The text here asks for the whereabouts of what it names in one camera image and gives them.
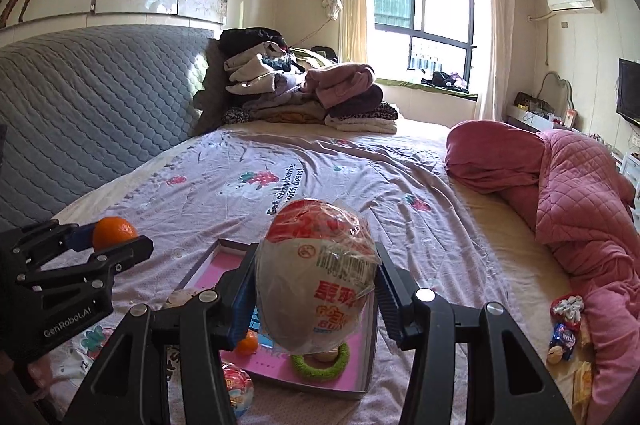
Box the orange tangerine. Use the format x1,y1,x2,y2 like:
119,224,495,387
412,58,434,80
233,330,259,357
92,216,138,253

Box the pink quilted blanket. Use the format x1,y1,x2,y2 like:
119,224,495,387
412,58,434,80
445,121,639,424

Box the shallow grey cardboard tray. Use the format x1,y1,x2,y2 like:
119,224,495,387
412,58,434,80
178,237,378,399

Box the brown walnut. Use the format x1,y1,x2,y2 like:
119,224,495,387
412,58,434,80
311,347,340,363

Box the red white snack bag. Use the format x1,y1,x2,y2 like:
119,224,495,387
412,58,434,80
255,199,381,355
222,362,254,419

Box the pile of folded clothes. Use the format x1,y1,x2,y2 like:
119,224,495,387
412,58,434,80
193,28,399,135

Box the grey quilted headboard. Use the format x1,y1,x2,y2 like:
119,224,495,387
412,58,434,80
1,26,214,230

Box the red white wrapped candy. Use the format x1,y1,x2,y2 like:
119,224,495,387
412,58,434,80
550,294,585,331

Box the strawberry print bed sheet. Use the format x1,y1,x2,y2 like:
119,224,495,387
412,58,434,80
27,118,576,425

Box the white drawer cabinet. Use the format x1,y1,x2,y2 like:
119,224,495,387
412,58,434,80
620,152,640,202

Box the pink blue children's book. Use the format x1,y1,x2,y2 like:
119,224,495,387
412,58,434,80
181,241,378,399

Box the cream curtain right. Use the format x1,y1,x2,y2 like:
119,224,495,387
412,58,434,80
472,0,515,121

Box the green fuzzy ring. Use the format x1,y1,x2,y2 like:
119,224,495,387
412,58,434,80
290,340,350,382

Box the blue candy packet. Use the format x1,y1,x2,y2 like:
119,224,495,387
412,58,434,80
547,322,576,364

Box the yellow biscuit packet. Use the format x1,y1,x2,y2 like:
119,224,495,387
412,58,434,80
573,361,592,405

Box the window with dark frame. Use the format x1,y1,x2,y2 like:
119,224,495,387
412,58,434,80
369,0,475,89

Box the clothes on window sill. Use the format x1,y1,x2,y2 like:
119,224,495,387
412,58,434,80
421,71,469,94

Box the cluttered dressing table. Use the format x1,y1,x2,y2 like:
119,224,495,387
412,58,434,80
504,71,577,133

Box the black wall television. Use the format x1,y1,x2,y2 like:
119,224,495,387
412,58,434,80
616,59,640,127

